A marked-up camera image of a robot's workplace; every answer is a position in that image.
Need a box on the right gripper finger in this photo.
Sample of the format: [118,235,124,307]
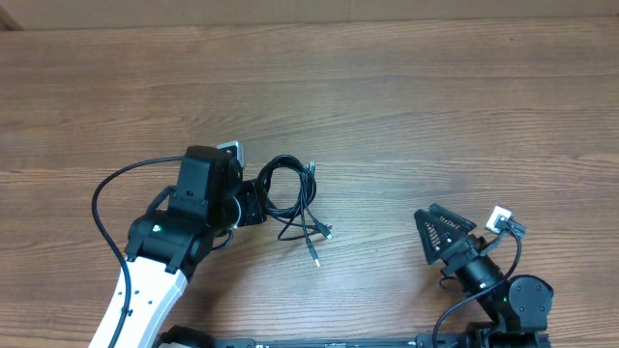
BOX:
[414,209,459,265]
[427,204,477,238]

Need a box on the black cable bundle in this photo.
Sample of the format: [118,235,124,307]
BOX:
[256,154,334,268]

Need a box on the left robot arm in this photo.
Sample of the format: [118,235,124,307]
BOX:
[90,141,266,347]

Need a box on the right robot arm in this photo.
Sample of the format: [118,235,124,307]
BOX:
[414,204,554,348]

